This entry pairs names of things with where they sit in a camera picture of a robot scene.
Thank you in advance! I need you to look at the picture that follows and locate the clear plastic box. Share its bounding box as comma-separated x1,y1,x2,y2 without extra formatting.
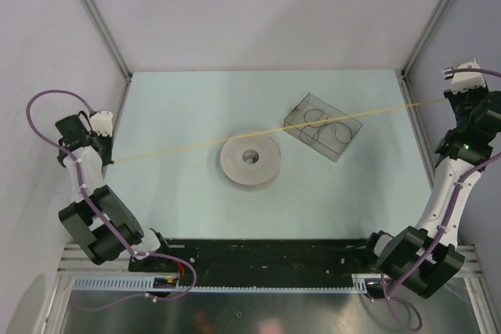
283,93,362,162

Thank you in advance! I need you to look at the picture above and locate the right aluminium frame post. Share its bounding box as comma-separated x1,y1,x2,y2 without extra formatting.
401,0,454,78

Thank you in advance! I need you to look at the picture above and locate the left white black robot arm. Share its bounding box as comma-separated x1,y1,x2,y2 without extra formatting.
55,110,173,271

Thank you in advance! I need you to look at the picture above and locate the yellow cable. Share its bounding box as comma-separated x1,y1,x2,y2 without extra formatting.
112,98,449,163

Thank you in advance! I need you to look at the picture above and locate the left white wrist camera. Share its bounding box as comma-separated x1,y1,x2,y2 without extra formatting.
89,110,114,137

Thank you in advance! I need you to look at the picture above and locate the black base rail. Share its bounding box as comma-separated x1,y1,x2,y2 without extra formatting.
128,239,377,289

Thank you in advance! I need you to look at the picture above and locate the aluminium frame post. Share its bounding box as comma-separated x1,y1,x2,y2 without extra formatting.
80,0,132,82
401,0,454,78

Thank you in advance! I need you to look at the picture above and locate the white plastic spool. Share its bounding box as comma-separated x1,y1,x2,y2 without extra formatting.
219,134,282,192

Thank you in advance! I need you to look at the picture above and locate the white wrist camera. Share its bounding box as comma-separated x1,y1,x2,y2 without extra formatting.
89,110,114,137
442,56,487,94

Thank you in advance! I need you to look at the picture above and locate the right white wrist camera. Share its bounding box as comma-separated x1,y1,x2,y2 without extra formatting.
442,56,487,94

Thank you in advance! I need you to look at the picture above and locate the left aluminium frame post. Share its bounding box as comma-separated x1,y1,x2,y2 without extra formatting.
80,0,132,82

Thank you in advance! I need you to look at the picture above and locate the dark purple thin cable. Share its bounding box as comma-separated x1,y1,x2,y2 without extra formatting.
299,109,353,143

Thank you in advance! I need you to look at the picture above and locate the white slotted cable duct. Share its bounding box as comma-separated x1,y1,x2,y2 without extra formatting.
72,273,371,294

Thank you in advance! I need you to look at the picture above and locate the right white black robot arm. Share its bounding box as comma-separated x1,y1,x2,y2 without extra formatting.
361,88,500,298

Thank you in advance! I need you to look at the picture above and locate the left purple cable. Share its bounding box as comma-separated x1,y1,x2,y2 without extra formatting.
26,89,196,311

